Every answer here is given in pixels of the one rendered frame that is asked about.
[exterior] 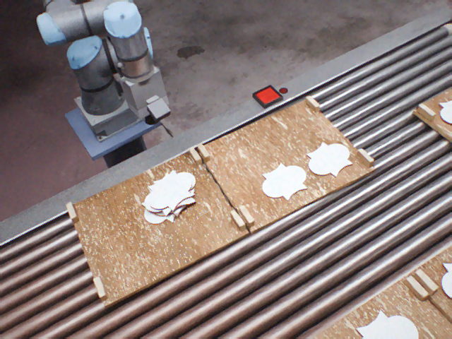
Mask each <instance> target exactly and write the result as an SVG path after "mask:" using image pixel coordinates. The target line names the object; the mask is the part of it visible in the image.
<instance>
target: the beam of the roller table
mask: <svg viewBox="0 0 452 339"><path fill-rule="evenodd" d="M451 17H452V10H451V9H450V8H448V7H446V6H442V7H441V8H438V9H436V10H434V11H432V12H430V13H428V14H427V15H425V16H422V17H421V18H418V19H417V20H414V21H413V22H411V23H406V24H404V25H402V26H400V27H399V28H396V29H395V30H392V31H390V32H388V33H386V34H385V35H382V36H380V37H378V38H376V39H374V40H372V41H370V42H368V43H366V44H364V45H362V46H361V47H358V48H356V49H354V50H352V51H350V52H348V53H346V54H344V55H342V56H339V57H338V58H336V59H334V60H332V61H330V62H328V63H326V64H322V65H320V66H317V67H316V68H314V69H312V70H310V71H307V72H306V73H303V74H302V75H300V76H298V77H296V78H293V79H291V80H289V81H287V82H285V83H283V84H281V85H279V86H277V87H275V89H276V90H277V91H278V92H279V89H281V88H287V89H288V92H287V93H285V94H282V93H280V92H279V93H280V94H282V95H283V100H282V101H280V102H278V103H276V104H274V105H272V106H270V107H268V108H266V109H264V108H263V107H262V106H261V105H260V104H259V103H258V102H257V101H256V100H255V99H254V98H251V99H250V100H247V101H246V102H243V103H241V104H240V105H237V106H236V107H233V108H231V109H229V110H227V111H225V112H223V113H221V114H219V115H217V116H215V117H213V118H211V119H209V120H207V121H205V122H202V123H200V124H198V125H196V126H194V127H192V128H190V129H188V130H186V131H184V132H182V133H181V134H179V135H178V136H175V137H174V138H171V139H169V140H167V141H165V142H163V143H161V144H159V145H157V146H155V147H153V148H151V149H149V150H147V151H145V152H142V153H140V154H138V155H136V156H134V157H132V158H130V159H128V160H126V161H124V162H122V163H120V164H118V165H116V166H114V167H111V168H109V169H107V170H105V171H104V172H101V173H99V174H97V175H95V176H94V177H91V178H89V179H87V180H85V181H83V182H81V183H79V184H77V185H75V186H72V187H71V188H69V189H67V190H65V191H62V192H61V193H59V194H57V195H55V196H53V197H51V198H48V199H47V200H45V201H43V202H41V203H38V204H37V205H35V206H33V207H31V208H27V209H25V210H22V211H21V212H19V213H16V214H15V215H13V216H11V217H9V218H7V219H5V220H3V221H1V222H0V250H1V249H3V248H5V247H7V246H9V245H10V244H12V243H14V242H17V241H18V240H19V239H22V238H24V237H26V236H28V235H29V234H32V233H33V232H36V231H38V230H40V229H42V228H43V227H46V226H48V225H51V224H53V223H55V222H57V221H59V220H60V219H62V218H65V217H66V216H68V215H69V212H68V211H67V208H66V204H68V203H72V204H75V203H77V202H80V201H82V200H84V199H86V198H89V197H91V196H93V195H95V194H98V193H100V192H101V191H104V190H106V189H108V188H111V187H113V186H115V185H117V184H120V183H122V182H124V181H126V180H128V179H130V178H132V177H135V176H137V175H139V174H142V173H144V172H146V171H148V170H151V169H152V168H154V167H157V166H159V165H161V164H163V163H166V162H168V161H170V160H173V159H175V158H176V157H179V156H181V155H183V154H185V153H188V152H189V149H190V148H192V147H194V150H195V151H196V149H197V148H198V147H197V146H198V145H200V144H202V145H203V146H204V145H206V144H209V143H211V142H213V141H216V140H217V139H218V138H221V137H223V136H225V135H227V134H229V133H232V132H233V131H236V130H237V129H240V128H242V127H243V126H246V125H247V124H250V123H251V122H254V121H256V120H258V119H260V118H262V117H264V116H266V115H268V114H270V113H272V112H274V111H276V110H278V109H280V108H282V107H284V106H286V105H288V104H290V103H291V102H294V101H295V100H298V99H299V98H301V97H304V96H305V95H308V94H309V93H312V92H314V91H315V90H318V89H319V88H322V87H323V86H325V85H328V84H329V83H332V82H333V81H337V80H339V79H341V78H343V77H345V76H347V75H349V74H351V73H353V72H355V71H357V70H359V69H361V68H363V67H365V66H367V65H369V64H371V63H373V62H375V61H377V60H378V59H380V58H381V57H384V56H386V55H387V54H390V53H391V52H394V51H395V50H397V49H400V48H401V47H404V46H405V45H407V44H410V43H411V42H414V41H415V40H418V39H419V38H421V37H424V36H425V35H429V34H431V33H433V32H435V31H436V30H438V29H439V28H440V27H442V26H444V25H446V24H449V23H450V21H451Z"/></svg>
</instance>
